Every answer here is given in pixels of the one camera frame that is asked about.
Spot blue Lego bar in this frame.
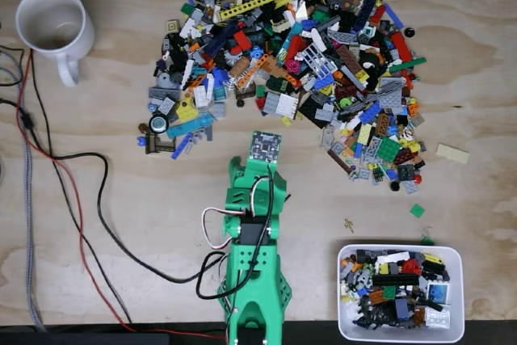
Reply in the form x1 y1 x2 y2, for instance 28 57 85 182
170 132 194 161

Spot teal long Lego piece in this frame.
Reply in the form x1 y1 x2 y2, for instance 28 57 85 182
166 112 217 141

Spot light grey Lego plate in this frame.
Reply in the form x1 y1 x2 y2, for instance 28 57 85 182
261 90 284 116

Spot yellow Lego plate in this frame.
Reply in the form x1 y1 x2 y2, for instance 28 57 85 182
174 98 200 123

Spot black round Lego wheel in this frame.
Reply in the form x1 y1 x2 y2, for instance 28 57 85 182
149 115 169 134

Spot orange Lego technic beam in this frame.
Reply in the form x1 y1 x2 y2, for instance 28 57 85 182
235 53 272 90

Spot dark brown long Lego plate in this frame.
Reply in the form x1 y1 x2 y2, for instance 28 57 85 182
326 148 353 175

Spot grey long Lego plate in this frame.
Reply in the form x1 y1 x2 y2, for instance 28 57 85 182
148 86 182 100

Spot white Lego lattice window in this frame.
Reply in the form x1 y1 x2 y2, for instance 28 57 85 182
300 43 338 80

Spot green square Lego plate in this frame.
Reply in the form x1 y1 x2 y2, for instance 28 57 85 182
376 136 404 163

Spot white long Lego plate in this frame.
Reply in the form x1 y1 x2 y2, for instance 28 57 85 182
376 251 410 264

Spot yellow Lego technic beam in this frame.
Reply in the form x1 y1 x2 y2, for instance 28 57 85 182
219 0 281 22

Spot large grey Lego plate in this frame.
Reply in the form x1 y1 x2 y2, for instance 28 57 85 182
378 87 406 111

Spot black long Lego plate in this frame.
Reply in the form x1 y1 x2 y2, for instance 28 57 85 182
371 272 420 288

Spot red Lego gear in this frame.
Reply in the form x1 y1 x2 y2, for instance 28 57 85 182
401 259 422 276

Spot long green Lego plate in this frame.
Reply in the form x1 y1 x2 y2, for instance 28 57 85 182
389 57 427 74

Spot long red Lego brick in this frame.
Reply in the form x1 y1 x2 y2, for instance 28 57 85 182
389 32 414 64

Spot tan Lego plate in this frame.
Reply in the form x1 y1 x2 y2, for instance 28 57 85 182
435 142 472 165

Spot blue printed Lego tile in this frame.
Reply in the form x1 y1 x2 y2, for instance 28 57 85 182
425 281 451 305

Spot blue long Lego plate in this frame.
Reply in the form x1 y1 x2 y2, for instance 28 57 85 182
383 2 406 30

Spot small white Lego lattice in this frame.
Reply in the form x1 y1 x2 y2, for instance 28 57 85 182
424 307 451 329

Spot white plastic bin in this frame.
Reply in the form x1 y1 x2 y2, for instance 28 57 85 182
336 243 466 343

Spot black flat device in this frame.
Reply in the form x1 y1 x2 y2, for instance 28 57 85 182
0 331 171 345

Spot white ceramic mug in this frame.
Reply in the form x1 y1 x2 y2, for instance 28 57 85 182
15 0 96 88

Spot camera circuit board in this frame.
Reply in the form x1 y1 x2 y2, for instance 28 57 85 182
247 130 284 166

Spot white red servo cable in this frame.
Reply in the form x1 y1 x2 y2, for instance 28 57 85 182
201 177 272 250

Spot brown Lego frame piece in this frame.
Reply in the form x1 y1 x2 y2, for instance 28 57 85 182
145 133 178 156

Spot black looped servo cable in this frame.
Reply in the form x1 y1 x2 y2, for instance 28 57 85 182
195 250 228 301

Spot long black cable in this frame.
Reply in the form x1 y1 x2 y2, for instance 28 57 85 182
0 48 227 324

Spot grey braided cable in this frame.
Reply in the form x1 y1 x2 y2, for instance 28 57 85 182
0 52 45 332

